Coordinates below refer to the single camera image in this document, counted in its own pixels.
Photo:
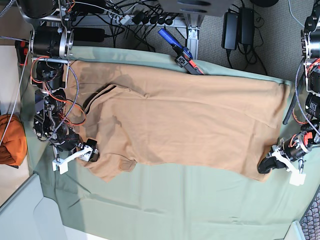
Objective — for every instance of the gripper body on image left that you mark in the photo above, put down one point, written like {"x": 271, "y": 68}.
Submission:
{"x": 86, "y": 148}

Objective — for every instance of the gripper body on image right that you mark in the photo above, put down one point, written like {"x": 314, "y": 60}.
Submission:
{"x": 281, "y": 143}

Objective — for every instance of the tan orange T-shirt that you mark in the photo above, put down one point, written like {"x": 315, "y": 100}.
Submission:
{"x": 152, "y": 116}

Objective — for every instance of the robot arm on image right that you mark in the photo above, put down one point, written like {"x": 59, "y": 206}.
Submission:
{"x": 289, "y": 154}

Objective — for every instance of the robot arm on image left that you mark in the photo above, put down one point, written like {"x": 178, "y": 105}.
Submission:
{"x": 50, "y": 45}

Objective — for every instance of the dark patterned mat corner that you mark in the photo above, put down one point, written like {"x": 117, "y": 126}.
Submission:
{"x": 310, "y": 221}

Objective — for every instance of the light green table cloth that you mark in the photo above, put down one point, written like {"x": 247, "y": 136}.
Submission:
{"x": 169, "y": 201}

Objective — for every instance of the folded dark orange garment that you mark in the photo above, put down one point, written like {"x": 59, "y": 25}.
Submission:
{"x": 13, "y": 148}

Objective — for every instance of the grey plastic bin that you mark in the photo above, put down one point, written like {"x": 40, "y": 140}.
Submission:
{"x": 29, "y": 215}

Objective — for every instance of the black power brick left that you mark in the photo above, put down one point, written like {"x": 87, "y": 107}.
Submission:
{"x": 96, "y": 35}

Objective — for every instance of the black power adapter pair left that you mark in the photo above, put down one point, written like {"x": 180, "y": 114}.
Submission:
{"x": 230, "y": 31}

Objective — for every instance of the black power adapter pair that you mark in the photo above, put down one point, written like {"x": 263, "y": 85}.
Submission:
{"x": 230, "y": 31}
{"x": 246, "y": 26}

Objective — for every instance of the blue orange bar clamp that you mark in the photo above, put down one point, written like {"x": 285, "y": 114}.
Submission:
{"x": 184, "y": 58}

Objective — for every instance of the black power strip with plugs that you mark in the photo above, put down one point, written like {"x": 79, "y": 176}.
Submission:
{"x": 142, "y": 18}

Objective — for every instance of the black power adapter pair right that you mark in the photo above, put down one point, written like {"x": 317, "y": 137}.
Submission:
{"x": 246, "y": 26}

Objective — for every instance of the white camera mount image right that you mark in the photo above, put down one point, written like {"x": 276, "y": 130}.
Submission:
{"x": 297, "y": 177}

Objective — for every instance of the white camera mount image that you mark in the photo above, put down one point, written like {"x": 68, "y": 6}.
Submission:
{"x": 297, "y": 177}
{"x": 61, "y": 164}

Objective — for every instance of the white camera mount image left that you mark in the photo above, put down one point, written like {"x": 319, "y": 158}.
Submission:
{"x": 61, "y": 164}

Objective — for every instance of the aluminium frame post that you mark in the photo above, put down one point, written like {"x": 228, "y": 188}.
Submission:
{"x": 193, "y": 24}

